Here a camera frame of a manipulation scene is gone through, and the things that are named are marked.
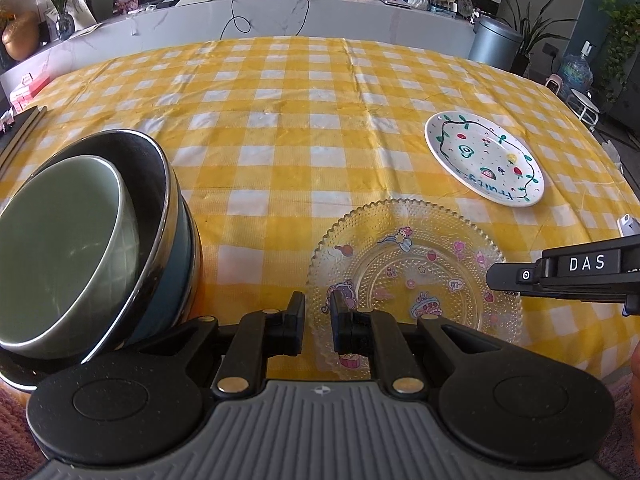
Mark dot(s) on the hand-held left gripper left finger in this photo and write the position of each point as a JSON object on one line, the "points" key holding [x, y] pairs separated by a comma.
{"points": [[295, 330]]}

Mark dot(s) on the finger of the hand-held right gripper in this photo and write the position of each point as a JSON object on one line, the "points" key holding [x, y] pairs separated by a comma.
{"points": [[512, 276]]}

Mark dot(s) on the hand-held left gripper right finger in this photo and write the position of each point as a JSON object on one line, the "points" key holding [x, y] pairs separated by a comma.
{"points": [[342, 330]]}

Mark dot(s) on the clear glass sticker plate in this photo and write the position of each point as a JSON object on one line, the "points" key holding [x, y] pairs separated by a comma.
{"points": [[400, 270]]}

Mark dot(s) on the orange steel bowl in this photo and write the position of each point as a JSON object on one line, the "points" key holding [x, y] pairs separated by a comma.
{"points": [[198, 280]]}

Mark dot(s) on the blue steel bowl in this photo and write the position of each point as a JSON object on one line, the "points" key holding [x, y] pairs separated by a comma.
{"points": [[147, 195]]}

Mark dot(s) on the green ceramic bowl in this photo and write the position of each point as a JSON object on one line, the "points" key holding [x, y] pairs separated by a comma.
{"points": [[60, 260]]}

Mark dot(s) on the white painted plate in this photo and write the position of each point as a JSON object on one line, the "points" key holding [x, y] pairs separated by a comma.
{"points": [[480, 160]]}

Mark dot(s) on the white round stool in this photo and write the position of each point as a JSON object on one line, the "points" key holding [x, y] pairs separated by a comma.
{"points": [[585, 107]]}

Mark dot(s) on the blue water bottle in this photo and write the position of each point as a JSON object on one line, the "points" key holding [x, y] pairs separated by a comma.
{"points": [[575, 72]]}

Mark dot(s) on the yellow checked tablecloth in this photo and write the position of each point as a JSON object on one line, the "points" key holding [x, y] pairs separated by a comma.
{"points": [[300, 135]]}

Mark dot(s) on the tall green climbing plant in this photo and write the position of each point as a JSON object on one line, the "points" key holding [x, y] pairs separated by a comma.
{"points": [[622, 45]]}

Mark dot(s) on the grey metal trash can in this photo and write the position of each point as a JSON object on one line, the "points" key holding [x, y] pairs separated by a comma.
{"points": [[492, 42]]}

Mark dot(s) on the potted long-leaf plant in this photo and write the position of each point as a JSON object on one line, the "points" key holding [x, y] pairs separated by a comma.
{"points": [[530, 25]]}

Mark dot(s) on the flat white tablet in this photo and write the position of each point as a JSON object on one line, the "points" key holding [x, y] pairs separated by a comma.
{"points": [[396, 1]]}

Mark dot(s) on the white marble television console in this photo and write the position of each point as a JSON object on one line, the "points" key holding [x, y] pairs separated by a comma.
{"points": [[325, 20]]}

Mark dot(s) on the black notebook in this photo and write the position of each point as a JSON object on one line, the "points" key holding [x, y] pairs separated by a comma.
{"points": [[22, 132]]}

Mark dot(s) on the pink storage box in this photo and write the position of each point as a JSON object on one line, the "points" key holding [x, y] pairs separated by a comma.
{"points": [[30, 92]]}

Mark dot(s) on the pink patterned clip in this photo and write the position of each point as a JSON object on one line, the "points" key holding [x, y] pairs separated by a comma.
{"points": [[6, 121]]}

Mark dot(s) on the paper sheet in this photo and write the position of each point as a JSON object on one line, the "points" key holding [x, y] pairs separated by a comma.
{"points": [[90, 30]]}

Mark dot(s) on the pink photo card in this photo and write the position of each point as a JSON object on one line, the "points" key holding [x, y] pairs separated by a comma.
{"points": [[126, 4]]}

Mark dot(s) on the blue glass vase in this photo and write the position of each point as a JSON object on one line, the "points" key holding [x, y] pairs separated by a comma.
{"points": [[64, 26]]}

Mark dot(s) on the white drawing card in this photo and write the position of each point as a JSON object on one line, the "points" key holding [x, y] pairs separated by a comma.
{"points": [[82, 10]]}

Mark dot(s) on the gold round vase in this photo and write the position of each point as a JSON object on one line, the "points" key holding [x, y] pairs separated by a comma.
{"points": [[20, 37]]}

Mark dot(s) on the wall outlet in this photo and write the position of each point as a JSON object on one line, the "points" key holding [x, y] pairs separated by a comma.
{"points": [[550, 51]]}

